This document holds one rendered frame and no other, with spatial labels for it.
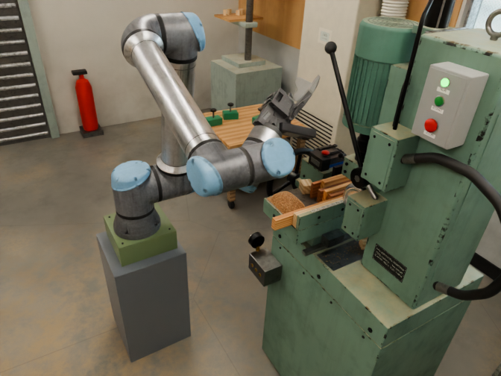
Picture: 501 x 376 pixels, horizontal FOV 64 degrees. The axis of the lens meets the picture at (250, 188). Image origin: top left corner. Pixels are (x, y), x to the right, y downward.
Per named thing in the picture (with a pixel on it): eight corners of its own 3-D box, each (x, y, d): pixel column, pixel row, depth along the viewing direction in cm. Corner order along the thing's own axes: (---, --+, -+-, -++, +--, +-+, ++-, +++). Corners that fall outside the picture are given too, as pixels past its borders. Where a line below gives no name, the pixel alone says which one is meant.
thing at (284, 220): (389, 187, 152) (391, 178, 150) (393, 189, 151) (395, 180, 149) (271, 227, 129) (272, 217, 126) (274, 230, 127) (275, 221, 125)
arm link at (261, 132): (281, 154, 104) (264, 160, 112) (289, 140, 105) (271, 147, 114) (255, 133, 101) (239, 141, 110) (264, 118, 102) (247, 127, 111)
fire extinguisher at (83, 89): (98, 127, 394) (88, 66, 361) (104, 134, 380) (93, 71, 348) (80, 130, 385) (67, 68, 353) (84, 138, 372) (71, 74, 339)
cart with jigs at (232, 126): (265, 159, 354) (271, 89, 319) (302, 191, 313) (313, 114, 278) (196, 174, 326) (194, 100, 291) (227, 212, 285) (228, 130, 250)
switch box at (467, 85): (427, 127, 96) (448, 60, 87) (464, 145, 89) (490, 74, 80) (409, 132, 93) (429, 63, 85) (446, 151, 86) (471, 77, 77)
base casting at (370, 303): (357, 204, 175) (361, 187, 170) (476, 294, 134) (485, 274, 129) (271, 234, 155) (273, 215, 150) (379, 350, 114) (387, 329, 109)
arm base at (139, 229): (121, 245, 155) (117, 225, 150) (108, 219, 169) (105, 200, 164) (167, 231, 164) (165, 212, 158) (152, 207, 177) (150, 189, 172)
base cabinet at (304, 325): (332, 312, 214) (356, 204, 175) (418, 407, 172) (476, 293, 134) (260, 347, 194) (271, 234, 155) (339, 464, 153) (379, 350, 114)
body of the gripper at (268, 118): (282, 85, 107) (260, 118, 103) (305, 105, 109) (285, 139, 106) (268, 94, 114) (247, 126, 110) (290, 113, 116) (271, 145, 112)
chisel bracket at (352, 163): (354, 172, 143) (358, 151, 139) (383, 192, 133) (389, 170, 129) (338, 177, 140) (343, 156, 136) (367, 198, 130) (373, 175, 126)
